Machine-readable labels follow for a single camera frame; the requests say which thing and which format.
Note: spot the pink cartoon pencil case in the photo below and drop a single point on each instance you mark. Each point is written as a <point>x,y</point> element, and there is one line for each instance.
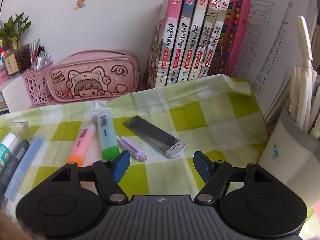
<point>95,77</point>

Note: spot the clear plastic box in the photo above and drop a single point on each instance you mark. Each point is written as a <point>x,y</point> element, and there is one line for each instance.
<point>23,130</point>

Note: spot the pink mesh pen holder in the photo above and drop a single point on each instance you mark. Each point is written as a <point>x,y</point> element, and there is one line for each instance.
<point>37,87</point>

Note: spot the green capped highlighter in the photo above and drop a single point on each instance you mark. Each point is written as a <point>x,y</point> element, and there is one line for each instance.
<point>107,132</point>

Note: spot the dark grey slim case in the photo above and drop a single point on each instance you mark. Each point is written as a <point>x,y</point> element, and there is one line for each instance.
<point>152,135</point>

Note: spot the white drawer organizer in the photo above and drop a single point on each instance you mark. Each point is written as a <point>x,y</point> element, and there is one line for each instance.
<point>15,95</point>

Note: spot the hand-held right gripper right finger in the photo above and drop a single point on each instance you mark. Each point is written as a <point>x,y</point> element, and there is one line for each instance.
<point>203,166</point>

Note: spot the small purple pen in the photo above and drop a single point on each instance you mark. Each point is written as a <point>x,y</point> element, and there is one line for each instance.
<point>132,148</point>

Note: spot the green bamboo plant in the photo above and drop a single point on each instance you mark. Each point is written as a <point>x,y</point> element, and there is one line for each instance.
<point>16,30</point>

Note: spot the glass plant pot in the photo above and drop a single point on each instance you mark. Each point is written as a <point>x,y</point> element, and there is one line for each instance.
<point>21,60</point>

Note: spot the green checked tablecloth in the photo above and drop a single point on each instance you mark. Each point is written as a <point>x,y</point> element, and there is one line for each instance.
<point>175,100</point>

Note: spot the bunch of white pens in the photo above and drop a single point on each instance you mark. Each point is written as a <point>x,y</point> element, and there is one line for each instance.
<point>303,85</point>

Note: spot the stack of printed papers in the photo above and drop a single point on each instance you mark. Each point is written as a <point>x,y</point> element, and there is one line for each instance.
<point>272,45</point>

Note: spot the black marker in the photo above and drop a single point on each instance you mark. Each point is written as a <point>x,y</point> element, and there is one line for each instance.
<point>15,160</point>

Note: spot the bunch of pens and pencils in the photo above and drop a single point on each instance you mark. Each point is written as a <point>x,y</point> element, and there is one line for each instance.
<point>40,55</point>

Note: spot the white spine book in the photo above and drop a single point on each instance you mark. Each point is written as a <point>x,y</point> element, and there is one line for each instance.
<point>221,30</point>

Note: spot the light blue pen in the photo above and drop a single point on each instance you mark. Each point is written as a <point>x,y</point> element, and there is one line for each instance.
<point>26,165</point>

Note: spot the orange capped highlighter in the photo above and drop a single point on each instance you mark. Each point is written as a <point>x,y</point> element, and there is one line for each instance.
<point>81,145</point>

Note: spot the brown animal wall sticker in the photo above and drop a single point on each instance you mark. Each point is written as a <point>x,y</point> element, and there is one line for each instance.
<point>80,3</point>

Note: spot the blue spine book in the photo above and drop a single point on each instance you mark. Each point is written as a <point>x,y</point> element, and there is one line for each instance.
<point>186,40</point>

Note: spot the white cloud-shaped pen holder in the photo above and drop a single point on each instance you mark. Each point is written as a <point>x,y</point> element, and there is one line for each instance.
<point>287,160</point>

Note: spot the pink abacus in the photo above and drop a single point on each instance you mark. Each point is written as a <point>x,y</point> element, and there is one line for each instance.
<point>237,30</point>

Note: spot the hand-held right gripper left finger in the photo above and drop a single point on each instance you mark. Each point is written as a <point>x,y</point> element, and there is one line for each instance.
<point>119,166</point>

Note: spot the colourful puzzle cube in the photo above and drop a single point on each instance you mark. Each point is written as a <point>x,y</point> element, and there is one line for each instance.
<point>4,52</point>

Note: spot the white glue stick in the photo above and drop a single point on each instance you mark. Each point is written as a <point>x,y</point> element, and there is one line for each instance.
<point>6,147</point>

